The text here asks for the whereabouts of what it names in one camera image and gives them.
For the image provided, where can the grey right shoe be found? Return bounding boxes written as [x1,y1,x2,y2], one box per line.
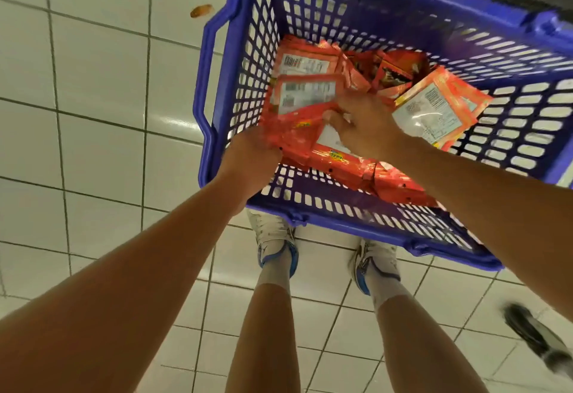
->
[349,238,402,295]

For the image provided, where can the grey left shoe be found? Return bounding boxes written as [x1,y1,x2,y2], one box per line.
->
[246,209,299,277]

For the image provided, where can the blue plastic basket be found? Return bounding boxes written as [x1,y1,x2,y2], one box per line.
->
[193,0,573,271]

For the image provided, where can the person's left hand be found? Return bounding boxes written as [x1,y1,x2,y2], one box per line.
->
[219,124,284,203]

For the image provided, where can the grey shoe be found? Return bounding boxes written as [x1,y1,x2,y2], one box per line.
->
[349,238,402,295]
[246,209,299,277]

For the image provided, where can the pile of red seasoning packets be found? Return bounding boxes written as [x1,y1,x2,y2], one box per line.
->
[264,35,494,206]

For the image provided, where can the person's leg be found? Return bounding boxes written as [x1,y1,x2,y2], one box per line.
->
[226,258,301,393]
[365,281,489,393]

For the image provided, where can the person's right hand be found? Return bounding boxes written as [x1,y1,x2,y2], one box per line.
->
[322,93,408,161]

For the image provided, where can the person's left forearm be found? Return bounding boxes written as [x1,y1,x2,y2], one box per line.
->
[0,178,261,393]

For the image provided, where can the person's right leg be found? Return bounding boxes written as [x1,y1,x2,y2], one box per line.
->
[365,281,489,393]

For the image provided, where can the person's right forearm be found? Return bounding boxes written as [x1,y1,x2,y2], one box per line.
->
[385,138,573,318]

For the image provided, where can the person's left leg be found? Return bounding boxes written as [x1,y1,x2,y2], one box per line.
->
[226,258,301,393]

